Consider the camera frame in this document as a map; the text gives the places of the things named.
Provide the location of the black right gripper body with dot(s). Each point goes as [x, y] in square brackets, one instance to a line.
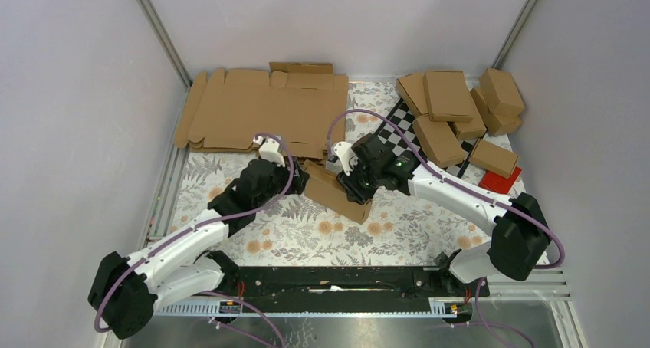
[369, 173]

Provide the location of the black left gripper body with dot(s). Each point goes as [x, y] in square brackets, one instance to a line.
[280, 181]

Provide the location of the brown cardboard box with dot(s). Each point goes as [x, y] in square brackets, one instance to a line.
[323, 188]

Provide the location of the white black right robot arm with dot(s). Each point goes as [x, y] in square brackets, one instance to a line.
[517, 228]

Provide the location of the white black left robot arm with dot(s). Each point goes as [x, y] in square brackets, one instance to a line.
[128, 290]

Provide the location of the folded cardboard box front centre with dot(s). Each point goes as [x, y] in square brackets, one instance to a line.
[439, 144]

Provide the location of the folded cardboard box back left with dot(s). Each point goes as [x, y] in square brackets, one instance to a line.
[411, 89]

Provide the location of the folded cardboard box large top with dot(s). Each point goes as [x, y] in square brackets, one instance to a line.
[447, 96]

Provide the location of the folded cardboard box middle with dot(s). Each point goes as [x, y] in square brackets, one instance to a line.
[472, 129]

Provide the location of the red box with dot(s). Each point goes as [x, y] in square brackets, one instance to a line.
[491, 181]

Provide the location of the folded cardboard box front right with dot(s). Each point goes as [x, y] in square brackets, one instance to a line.
[493, 158]

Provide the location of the folded cardboard box lower right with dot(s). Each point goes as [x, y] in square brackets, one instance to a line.
[496, 124]

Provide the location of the folded cardboard box top right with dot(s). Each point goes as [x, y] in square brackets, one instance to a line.
[501, 93]

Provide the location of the black white checkerboard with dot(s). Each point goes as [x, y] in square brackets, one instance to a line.
[400, 116]

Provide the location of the floral patterned table mat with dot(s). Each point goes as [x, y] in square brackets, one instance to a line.
[296, 231]

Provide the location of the stack of flat cardboard sheets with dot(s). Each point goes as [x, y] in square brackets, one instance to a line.
[295, 101]

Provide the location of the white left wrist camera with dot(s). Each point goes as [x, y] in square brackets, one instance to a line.
[270, 149]

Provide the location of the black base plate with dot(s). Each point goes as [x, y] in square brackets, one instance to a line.
[347, 290]

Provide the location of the aluminium rail frame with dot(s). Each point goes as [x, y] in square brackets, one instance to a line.
[168, 189]

